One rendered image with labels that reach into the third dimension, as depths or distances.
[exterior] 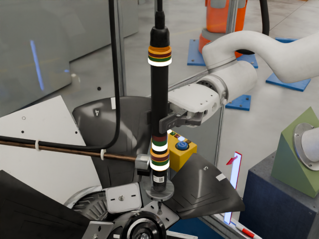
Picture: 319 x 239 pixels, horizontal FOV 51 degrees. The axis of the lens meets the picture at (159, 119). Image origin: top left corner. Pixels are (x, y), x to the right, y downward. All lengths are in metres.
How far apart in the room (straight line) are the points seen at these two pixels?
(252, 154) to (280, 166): 1.67
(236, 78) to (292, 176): 0.65
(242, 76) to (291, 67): 0.13
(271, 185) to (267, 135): 1.94
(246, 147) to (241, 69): 2.29
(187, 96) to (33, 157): 0.49
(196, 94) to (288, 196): 0.74
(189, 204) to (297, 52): 0.46
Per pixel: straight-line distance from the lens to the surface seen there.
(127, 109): 0.86
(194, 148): 1.29
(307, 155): 1.36
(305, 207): 1.37
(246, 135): 3.27
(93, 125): 0.87
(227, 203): 0.98
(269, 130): 3.40
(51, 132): 1.03
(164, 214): 0.89
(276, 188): 1.40
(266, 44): 0.78
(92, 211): 0.91
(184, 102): 0.72
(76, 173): 1.03
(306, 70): 0.76
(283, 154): 1.35
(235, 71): 0.83
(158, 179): 0.78
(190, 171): 1.00
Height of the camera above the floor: 1.86
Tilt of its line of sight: 33 degrees down
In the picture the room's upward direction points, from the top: straight up
